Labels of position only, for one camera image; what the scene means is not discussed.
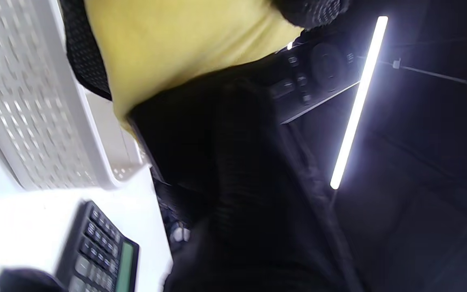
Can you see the black remote control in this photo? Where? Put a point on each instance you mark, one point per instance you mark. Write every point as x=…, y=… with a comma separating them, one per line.
x=326, y=67

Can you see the person's right hand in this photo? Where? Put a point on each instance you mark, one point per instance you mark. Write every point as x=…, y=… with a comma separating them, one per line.
x=237, y=182

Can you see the white plastic organizer basket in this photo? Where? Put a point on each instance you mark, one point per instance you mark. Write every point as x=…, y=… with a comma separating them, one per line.
x=35, y=101

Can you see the yellow cleaning cloth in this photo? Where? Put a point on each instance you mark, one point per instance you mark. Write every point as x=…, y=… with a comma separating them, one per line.
x=176, y=40

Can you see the person's left hand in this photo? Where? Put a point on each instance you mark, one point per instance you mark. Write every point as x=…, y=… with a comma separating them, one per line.
x=83, y=52

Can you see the ceiling light strip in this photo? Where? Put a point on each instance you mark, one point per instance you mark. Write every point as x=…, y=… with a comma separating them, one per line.
x=359, y=101

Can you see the black calculator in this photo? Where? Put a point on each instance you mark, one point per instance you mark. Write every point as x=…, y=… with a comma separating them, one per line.
x=95, y=251

